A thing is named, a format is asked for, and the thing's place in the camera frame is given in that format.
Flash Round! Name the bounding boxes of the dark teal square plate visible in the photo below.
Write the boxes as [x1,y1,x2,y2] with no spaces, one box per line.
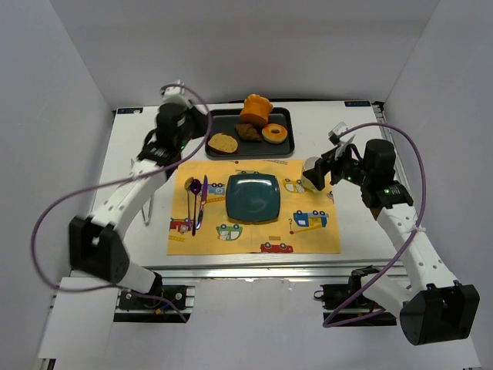
[226,173,280,224]

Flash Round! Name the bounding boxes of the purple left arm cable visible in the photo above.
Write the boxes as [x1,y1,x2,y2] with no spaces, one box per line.
[30,82,215,290]

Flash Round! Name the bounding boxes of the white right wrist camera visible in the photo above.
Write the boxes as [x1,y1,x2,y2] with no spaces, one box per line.
[329,122,355,160]

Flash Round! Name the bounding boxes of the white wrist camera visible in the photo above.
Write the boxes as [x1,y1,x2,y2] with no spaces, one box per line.
[329,122,355,160]
[160,80,192,109]

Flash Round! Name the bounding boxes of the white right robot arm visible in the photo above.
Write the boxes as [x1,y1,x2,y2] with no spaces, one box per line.
[302,139,480,345]

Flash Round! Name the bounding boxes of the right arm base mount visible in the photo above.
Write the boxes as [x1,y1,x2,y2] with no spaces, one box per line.
[314,265,397,327]

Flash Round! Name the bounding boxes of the brown croissant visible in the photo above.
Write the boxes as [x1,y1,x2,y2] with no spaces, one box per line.
[235,123,263,143]

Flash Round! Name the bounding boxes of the black serving tray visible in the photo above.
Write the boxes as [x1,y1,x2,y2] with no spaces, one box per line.
[205,107,295,160]

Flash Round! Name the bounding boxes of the yellow vehicle print placemat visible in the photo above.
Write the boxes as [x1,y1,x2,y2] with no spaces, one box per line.
[167,160,340,256]

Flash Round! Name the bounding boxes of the glazed doughnut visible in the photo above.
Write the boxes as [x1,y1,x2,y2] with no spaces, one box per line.
[262,123,288,144]

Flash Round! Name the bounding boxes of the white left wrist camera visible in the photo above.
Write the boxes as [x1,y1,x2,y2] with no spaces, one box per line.
[160,80,192,109]

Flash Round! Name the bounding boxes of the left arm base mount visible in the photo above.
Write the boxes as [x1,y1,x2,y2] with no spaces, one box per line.
[113,284,195,324]

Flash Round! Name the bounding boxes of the purple iridescent spoon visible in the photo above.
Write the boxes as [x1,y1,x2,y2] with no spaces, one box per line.
[190,178,202,236]

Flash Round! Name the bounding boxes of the metal tongs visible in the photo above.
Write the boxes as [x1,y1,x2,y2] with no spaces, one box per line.
[141,195,154,227]

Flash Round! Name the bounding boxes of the brown bread slice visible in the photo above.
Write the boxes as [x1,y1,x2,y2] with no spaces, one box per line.
[207,133,239,154]

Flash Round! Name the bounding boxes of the orange pumpkin bread loaf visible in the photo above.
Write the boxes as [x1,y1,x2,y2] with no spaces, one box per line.
[240,94,273,128]

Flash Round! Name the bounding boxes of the purple iridescent knife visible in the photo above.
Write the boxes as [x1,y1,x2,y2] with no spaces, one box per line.
[196,175,208,230]

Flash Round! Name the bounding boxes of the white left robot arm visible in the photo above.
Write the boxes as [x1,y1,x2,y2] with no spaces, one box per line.
[69,103,208,298]

